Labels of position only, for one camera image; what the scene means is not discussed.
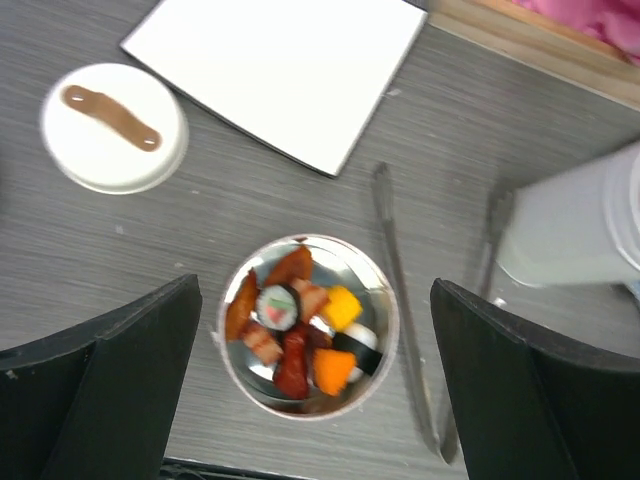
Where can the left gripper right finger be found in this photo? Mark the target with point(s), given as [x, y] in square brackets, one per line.
[532, 403]

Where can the white lid with brown strap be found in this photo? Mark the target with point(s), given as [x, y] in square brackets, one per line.
[113, 128]

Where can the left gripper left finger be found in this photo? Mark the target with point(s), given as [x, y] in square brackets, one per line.
[97, 400]

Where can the tall white cylinder container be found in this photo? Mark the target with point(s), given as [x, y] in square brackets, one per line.
[577, 227]

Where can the metal tongs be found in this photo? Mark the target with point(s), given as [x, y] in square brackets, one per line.
[439, 434]

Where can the pink hanging shirt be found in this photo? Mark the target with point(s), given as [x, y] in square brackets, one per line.
[615, 22]

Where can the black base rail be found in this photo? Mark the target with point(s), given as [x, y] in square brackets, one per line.
[181, 469]

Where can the white square plate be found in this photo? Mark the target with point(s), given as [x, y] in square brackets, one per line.
[302, 77]

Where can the food pieces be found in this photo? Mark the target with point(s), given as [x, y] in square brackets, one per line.
[307, 333]

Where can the wooden clothes rack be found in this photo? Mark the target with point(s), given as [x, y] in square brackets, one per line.
[541, 43]

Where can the pink metal bowl container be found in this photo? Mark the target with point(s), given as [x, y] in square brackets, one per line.
[335, 262]

